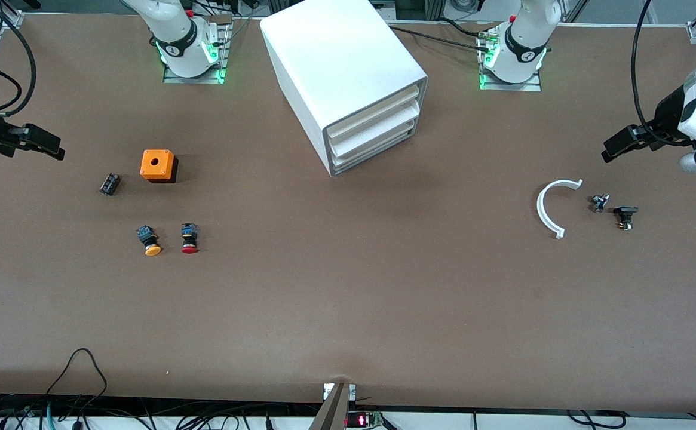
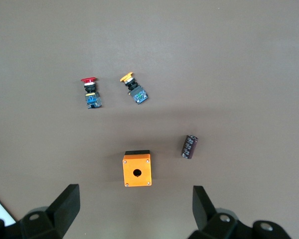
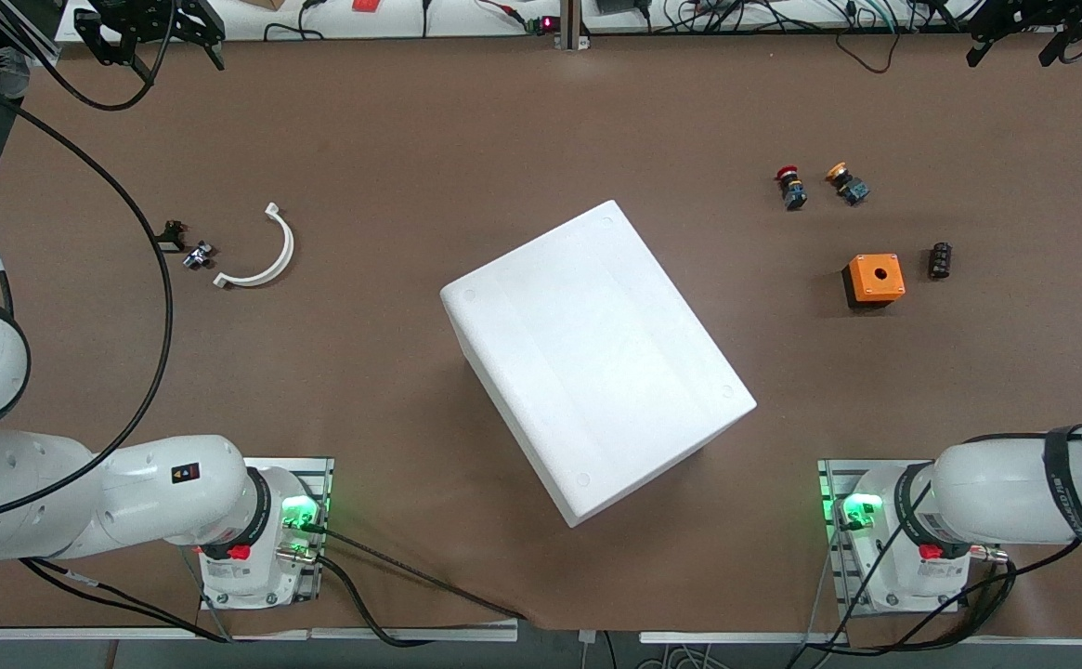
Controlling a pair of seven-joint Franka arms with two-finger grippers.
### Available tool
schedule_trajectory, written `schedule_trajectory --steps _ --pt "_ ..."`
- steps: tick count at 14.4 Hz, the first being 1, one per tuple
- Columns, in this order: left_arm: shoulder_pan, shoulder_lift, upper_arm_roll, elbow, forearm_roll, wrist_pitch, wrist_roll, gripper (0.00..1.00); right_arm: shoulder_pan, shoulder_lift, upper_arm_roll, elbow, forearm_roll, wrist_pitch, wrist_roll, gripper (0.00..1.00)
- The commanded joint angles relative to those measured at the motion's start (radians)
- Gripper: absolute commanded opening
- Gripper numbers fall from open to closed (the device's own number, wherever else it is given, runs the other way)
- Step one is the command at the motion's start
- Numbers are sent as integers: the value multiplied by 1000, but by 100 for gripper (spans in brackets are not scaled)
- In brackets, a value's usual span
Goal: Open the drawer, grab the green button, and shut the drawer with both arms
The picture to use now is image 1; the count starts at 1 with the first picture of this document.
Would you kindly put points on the small black contact block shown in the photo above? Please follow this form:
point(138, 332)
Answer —
point(109, 183)

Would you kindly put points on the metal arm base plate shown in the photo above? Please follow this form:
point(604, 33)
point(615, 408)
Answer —
point(512, 86)
point(195, 79)

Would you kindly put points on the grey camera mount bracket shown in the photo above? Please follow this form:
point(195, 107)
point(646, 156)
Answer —
point(336, 412)

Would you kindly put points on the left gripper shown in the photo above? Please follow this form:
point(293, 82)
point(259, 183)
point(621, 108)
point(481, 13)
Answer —
point(668, 117)

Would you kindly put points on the white curved plastic bracket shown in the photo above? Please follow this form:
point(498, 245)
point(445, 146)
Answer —
point(540, 209)

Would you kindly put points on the red push button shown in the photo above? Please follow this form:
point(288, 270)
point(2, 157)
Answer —
point(189, 237)

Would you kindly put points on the white drawer cabinet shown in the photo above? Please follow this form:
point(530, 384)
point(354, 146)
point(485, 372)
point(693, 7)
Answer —
point(336, 54)

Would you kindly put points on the small black switch part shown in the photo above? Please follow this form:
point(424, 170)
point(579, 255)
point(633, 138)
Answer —
point(625, 215)

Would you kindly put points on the orange push button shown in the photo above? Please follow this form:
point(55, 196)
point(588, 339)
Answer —
point(149, 240)

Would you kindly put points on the orange box with hole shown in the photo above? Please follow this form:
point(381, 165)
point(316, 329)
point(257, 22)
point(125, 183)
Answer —
point(158, 164)

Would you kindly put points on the white shallow drawer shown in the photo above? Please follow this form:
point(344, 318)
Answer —
point(377, 110)
point(377, 152)
point(377, 132)

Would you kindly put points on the circuit board with red light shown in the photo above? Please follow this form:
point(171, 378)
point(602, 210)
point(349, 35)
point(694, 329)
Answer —
point(361, 420)

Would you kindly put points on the small silver metal part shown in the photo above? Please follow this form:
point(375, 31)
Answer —
point(599, 203)

